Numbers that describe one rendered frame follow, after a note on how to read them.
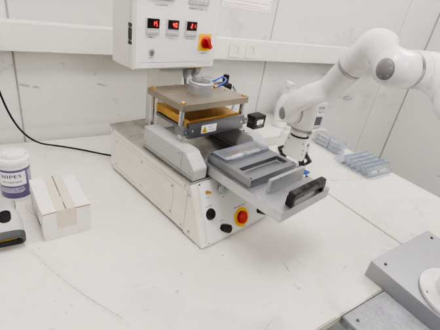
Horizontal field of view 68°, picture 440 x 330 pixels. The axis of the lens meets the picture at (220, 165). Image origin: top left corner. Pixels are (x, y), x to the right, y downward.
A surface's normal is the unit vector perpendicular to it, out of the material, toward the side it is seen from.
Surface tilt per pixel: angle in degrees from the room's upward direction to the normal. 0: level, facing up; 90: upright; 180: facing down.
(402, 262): 3
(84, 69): 90
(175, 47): 90
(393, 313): 0
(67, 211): 88
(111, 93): 90
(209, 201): 65
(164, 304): 0
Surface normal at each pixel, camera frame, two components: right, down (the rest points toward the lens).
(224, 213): 0.68, 0.02
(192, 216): -0.72, 0.22
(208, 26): 0.68, 0.43
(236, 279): 0.15, -0.88
